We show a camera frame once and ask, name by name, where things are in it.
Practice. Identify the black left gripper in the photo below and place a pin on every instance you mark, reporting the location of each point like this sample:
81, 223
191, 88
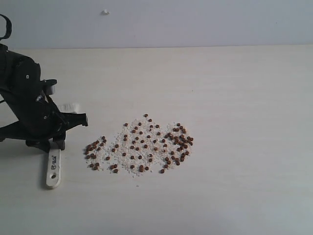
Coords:
39, 119

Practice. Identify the white paint brush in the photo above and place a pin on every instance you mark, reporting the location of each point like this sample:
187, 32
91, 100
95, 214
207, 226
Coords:
53, 170

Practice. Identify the brown beans and white crumbs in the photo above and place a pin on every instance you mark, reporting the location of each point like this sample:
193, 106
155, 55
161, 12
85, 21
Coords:
140, 148

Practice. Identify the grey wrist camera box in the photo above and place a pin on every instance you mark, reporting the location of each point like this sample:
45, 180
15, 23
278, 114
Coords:
48, 86

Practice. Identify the small white wall plug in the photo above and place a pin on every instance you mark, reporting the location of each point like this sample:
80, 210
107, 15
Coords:
105, 12

